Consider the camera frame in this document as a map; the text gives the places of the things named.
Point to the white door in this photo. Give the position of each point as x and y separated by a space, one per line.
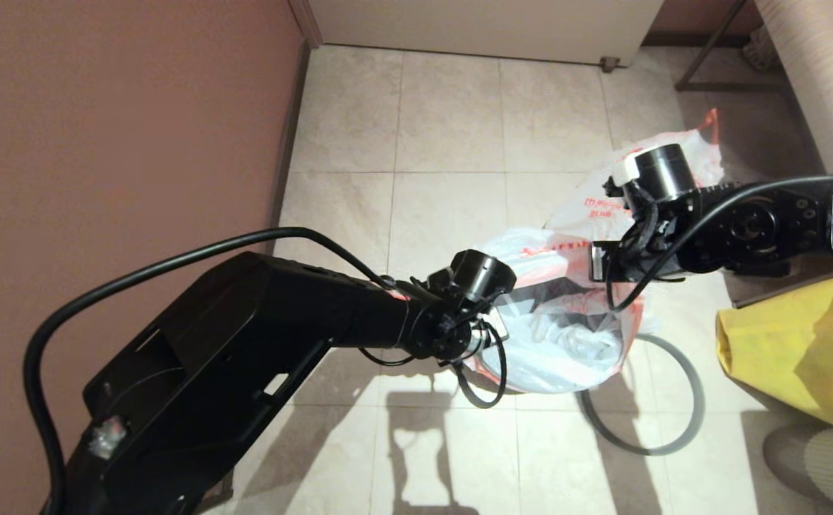
488 28

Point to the small woven basket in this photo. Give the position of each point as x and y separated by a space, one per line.
756 54

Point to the small metal door stop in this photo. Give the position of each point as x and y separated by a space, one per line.
608 65

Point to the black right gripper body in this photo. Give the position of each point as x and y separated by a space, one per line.
660 214

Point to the grey ribbed round object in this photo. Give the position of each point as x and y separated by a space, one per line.
831 472

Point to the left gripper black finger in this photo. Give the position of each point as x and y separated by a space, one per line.
497 329

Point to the dark furniture frame bar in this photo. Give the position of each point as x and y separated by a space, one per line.
803 287

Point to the white red-printed plastic bag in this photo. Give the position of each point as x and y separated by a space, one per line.
559 336
602 200

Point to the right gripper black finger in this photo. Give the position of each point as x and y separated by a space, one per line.
597 261

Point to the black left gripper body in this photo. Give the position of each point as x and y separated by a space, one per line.
452 315

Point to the dark metal furniture frame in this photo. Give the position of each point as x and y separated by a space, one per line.
728 88

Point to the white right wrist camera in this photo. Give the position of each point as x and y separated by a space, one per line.
627 172

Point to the beige striped upholstered seat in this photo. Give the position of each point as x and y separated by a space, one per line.
831 71

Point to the yellow fabric bag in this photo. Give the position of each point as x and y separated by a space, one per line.
781 350

